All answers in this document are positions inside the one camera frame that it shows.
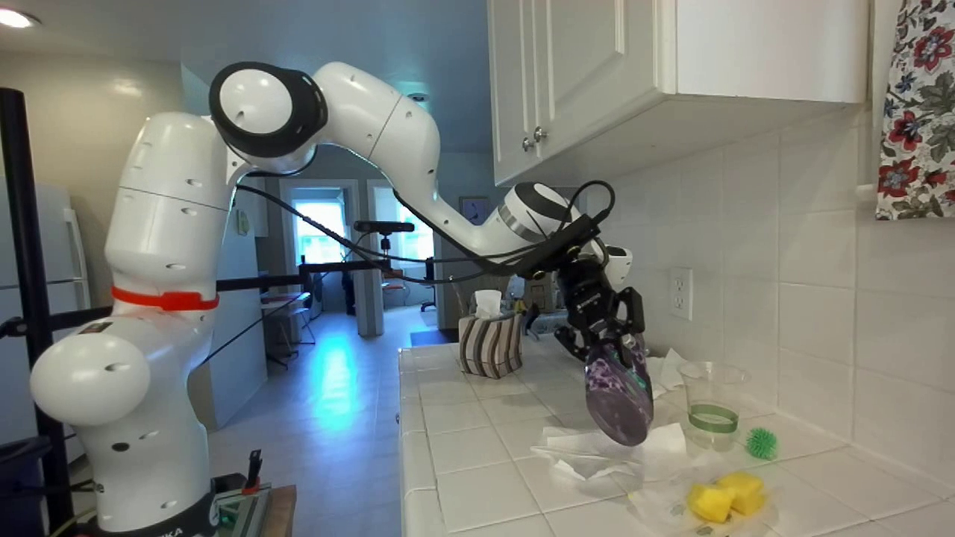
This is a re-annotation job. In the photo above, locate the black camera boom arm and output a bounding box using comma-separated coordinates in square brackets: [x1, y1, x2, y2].
[0, 254, 441, 338]

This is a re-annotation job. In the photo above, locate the round ceiling light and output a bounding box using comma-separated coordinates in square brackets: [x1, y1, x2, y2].
[0, 5, 41, 34]

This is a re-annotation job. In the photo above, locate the clear plastic bag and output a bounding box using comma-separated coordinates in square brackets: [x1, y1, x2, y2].
[625, 460, 801, 537]

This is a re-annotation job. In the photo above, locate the floral curtain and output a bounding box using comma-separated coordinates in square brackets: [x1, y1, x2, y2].
[872, 0, 955, 225]

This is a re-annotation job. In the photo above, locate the yellow sponge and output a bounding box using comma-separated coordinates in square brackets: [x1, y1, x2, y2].
[716, 472, 771, 519]
[687, 483, 738, 527]

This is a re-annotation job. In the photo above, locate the crumpled white wrap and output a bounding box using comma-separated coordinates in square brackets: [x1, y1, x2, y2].
[644, 345, 714, 401]

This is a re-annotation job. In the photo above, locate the white wall cabinet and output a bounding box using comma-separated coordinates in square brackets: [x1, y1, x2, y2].
[483, 0, 872, 190]

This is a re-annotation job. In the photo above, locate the striped tissue box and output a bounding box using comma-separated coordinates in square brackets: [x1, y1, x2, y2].
[456, 308, 528, 383]

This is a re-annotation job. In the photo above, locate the white electrical outlet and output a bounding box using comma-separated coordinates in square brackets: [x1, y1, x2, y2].
[665, 265, 695, 323]

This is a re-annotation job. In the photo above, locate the wooden table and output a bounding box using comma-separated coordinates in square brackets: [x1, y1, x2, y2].
[213, 483, 302, 537]

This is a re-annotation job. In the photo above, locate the purple dish soap bottle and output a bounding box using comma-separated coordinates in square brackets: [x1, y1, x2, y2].
[580, 338, 656, 447]

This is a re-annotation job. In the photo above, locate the white tissue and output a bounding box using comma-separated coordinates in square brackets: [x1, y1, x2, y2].
[471, 286, 507, 323]

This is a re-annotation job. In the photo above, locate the red and black clamp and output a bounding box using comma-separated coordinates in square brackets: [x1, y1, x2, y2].
[241, 447, 265, 495]

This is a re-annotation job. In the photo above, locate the green spiky ball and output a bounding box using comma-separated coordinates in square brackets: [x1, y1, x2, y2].
[744, 428, 783, 462]

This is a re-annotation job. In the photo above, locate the black vertical stand pole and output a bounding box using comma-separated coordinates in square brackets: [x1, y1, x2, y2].
[0, 87, 77, 537]

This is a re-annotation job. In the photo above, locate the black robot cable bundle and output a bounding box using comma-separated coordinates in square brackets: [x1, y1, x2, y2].
[235, 177, 622, 280]

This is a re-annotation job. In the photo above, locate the clear cup with green band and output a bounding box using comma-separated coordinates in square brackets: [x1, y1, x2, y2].
[681, 360, 744, 454]

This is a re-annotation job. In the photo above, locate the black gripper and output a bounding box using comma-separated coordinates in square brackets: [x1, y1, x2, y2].
[553, 254, 652, 366]

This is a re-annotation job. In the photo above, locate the metal device on table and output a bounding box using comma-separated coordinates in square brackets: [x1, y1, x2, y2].
[205, 486, 271, 537]

